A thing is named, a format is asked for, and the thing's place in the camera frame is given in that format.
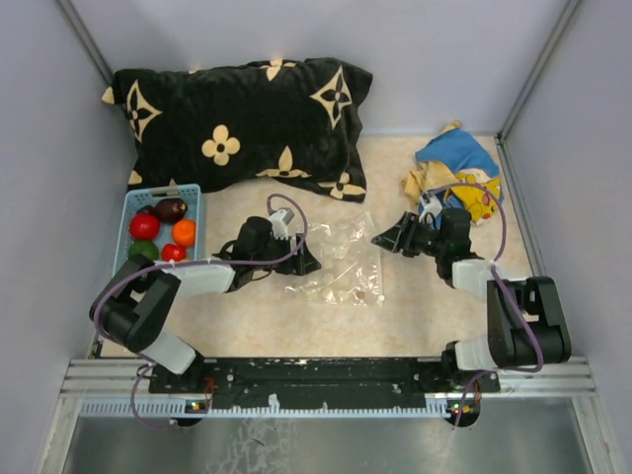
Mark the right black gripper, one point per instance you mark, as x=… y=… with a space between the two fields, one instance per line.
x=400 y=237

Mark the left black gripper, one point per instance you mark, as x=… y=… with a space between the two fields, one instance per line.
x=302 y=264

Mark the clear polka dot zip bag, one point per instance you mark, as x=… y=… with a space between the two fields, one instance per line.
x=350 y=271

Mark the light blue plastic basket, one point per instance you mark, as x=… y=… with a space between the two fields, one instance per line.
x=137 y=199

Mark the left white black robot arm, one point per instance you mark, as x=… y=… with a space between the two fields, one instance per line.
x=133 y=308

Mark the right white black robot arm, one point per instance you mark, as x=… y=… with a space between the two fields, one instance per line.
x=526 y=326

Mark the blue yellow cartoon cloth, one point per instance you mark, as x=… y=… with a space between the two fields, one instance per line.
x=455 y=156

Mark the orange toy fruit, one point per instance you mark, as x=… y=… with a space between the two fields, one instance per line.
x=184 y=233

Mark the black floral plush pillow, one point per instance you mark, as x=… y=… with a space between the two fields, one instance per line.
x=293 y=121

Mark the dark purple toy fruit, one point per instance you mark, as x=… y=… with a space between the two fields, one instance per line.
x=170 y=210

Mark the green toy lime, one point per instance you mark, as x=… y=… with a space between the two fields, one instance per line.
x=145 y=248

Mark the red toy apple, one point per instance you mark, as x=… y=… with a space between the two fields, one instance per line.
x=144 y=226

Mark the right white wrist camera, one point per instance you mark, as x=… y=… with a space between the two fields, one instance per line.
x=429 y=204

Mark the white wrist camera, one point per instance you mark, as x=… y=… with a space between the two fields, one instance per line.
x=429 y=204
x=282 y=219

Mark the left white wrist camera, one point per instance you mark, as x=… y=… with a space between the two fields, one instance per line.
x=282 y=219

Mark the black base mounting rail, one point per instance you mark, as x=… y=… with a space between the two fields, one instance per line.
x=312 y=383

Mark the aluminium frame rail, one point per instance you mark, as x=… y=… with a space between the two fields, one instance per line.
x=119 y=387

